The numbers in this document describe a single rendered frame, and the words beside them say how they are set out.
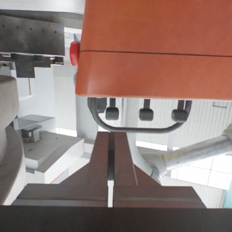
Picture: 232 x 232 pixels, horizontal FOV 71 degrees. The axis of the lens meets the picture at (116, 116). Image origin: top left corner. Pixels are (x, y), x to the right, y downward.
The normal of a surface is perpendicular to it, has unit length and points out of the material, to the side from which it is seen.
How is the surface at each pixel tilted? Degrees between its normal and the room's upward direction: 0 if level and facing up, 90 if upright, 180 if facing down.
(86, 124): 90
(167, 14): 97
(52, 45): 90
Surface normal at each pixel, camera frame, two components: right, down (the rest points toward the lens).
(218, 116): -0.32, 0.22
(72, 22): 0.37, 0.54
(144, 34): 0.02, 0.14
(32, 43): 0.40, 0.24
